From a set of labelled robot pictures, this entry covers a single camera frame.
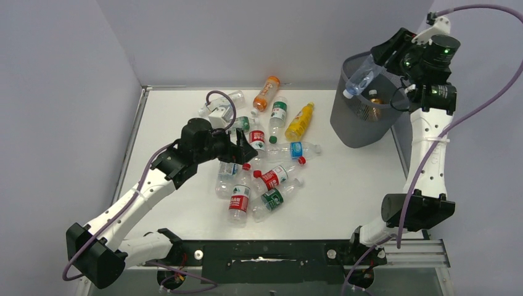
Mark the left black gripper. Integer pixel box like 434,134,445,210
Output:
195,124,257,165

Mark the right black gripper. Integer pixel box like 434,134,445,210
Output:
372,28,429,80

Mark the red label water bottle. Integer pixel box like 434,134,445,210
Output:
249,124,267,169

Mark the clear bottle grey label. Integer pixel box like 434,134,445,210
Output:
215,162,239,199

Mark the light blue water bottle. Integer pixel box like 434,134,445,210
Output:
343,54,383,99

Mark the red label bottle front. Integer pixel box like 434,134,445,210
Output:
228,163,252,228

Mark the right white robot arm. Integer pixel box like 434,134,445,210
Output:
347,28,461,263

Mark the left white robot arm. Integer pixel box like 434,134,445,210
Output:
62,118,258,289

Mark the grey mesh waste bin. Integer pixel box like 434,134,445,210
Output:
330,52,409,148

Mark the green label tea bottle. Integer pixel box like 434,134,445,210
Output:
228,116,259,134

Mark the red label bottle red cap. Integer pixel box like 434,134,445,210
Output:
252,157,307,194

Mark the clear bottle green label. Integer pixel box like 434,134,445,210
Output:
269,96,288,144

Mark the orange drink bottle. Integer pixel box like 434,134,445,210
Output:
250,76,281,117

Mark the clear bottle blue white label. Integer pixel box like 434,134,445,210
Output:
198,90,246,118

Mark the yellow juice bottle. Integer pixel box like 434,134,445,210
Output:
284,102,315,142

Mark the dark green label bottle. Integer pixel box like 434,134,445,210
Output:
250,178,305,223

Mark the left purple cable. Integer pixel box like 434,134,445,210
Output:
62,90,238,282

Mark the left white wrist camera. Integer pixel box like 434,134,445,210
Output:
208,105,233,129

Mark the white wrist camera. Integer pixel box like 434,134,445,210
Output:
208,105,233,129
411,12,451,45

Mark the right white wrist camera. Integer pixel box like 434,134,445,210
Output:
411,12,451,45

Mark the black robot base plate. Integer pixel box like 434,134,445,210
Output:
146,233,387,292

